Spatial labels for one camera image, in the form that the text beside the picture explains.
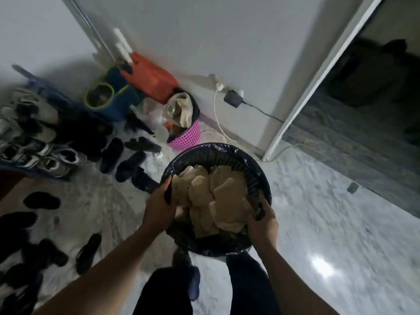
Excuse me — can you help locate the red cloth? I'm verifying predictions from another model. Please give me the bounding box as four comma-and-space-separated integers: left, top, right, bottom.
119, 52, 179, 104

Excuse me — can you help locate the person's right hand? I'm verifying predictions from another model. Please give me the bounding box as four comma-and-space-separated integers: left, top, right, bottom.
246, 195, 280, 250

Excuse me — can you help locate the person's left hand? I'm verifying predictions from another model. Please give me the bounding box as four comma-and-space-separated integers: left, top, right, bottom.
141, 175, 179, 237

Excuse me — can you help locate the brown paper piece white label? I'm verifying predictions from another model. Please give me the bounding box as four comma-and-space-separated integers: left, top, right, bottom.
190, 165, 256, 238

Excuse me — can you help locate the white cable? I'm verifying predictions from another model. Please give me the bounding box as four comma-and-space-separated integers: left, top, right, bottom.
212, 82, 315, 163

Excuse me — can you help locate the white mop handle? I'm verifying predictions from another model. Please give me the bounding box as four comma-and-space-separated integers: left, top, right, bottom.
113, 28, 133, 64

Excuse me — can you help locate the black bin with liner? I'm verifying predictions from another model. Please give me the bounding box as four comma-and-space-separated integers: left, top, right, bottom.
160, 142, 272, 258

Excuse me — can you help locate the person's left dark slide sandal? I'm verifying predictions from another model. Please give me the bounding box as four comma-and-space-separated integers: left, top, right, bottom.
172, 247, 201, 302

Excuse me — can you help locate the navy trouser leg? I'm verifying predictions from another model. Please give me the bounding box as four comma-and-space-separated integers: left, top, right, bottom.
226, 251, 280, 315
133, 267, 194, 315

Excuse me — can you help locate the long grey metal strip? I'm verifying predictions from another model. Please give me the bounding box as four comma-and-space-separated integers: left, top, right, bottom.
60, 0, 117, 64

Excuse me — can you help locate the person's right forearm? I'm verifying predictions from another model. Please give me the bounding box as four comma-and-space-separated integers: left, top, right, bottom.
259, 244, 340, 315

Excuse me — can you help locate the blue mop bucket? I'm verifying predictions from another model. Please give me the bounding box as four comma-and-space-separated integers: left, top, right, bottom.
84, 67, 138, 122

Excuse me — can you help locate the row of grey sneakers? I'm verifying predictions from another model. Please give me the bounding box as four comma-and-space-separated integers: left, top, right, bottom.
0, 88, 88, 178

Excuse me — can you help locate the blue metal shoe rack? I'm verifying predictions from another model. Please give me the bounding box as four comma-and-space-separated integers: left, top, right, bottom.
0, 63, 86, 182

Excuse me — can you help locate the clear plastic wrap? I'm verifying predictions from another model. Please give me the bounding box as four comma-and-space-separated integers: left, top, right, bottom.
131, 96, 165, 128

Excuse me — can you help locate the black power adapter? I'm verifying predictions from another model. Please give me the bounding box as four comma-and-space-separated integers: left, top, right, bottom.
224, 90, 244, 109

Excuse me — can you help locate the pile of black sandals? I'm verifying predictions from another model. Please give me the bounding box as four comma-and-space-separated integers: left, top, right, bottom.
0, 192, 102, 315

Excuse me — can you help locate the person's left forearm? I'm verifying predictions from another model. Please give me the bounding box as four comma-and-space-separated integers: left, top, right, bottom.
34, 226, 158, 315

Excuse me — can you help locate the crumpled clear plastic bag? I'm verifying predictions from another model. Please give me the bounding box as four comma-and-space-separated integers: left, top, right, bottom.
163, 93, 193, 127

